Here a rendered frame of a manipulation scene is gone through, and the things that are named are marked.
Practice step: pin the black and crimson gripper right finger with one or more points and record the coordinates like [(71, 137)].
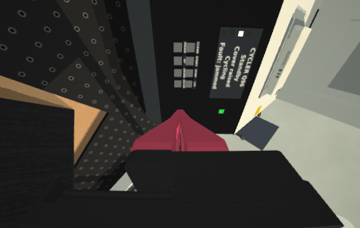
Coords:
[(195, 137)]

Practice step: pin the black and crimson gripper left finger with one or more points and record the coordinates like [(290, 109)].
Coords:
[(164, 136)]

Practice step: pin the cream benchtop instrument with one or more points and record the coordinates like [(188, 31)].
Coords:
[(214, 58)]

